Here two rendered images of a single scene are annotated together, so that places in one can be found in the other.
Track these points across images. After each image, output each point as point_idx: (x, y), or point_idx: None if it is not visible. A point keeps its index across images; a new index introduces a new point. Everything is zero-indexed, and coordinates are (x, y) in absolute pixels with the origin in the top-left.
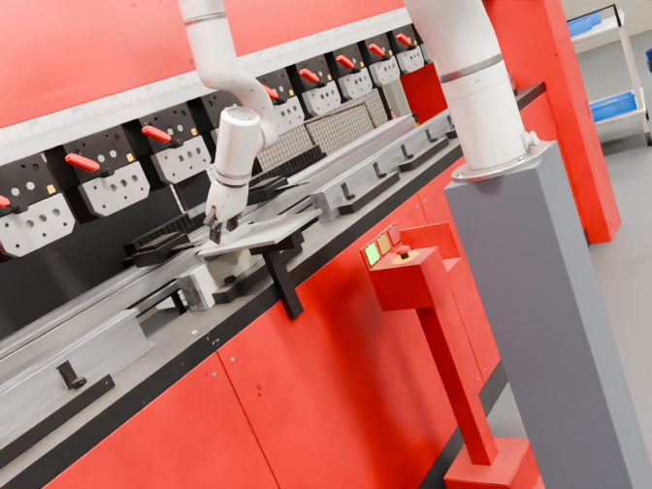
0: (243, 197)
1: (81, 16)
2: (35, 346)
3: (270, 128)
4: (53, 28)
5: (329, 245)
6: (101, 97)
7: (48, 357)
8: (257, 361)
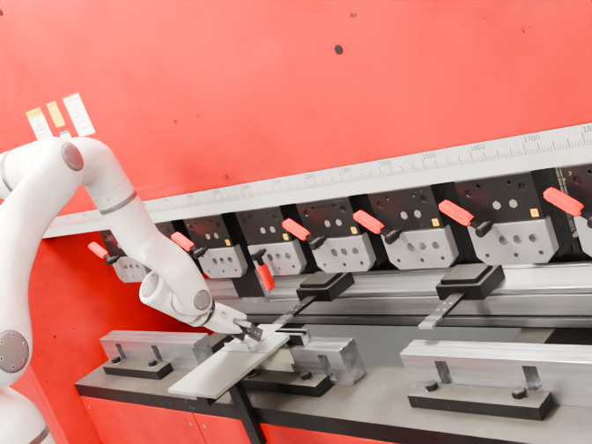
0: (221, 328)
1: (140, 133)
2: (230, 304)
3: (178, 305)
4: (125, 143)
5: (313, 418)
6: (158, 197)
7: (165, 333)
8: (225, 442)
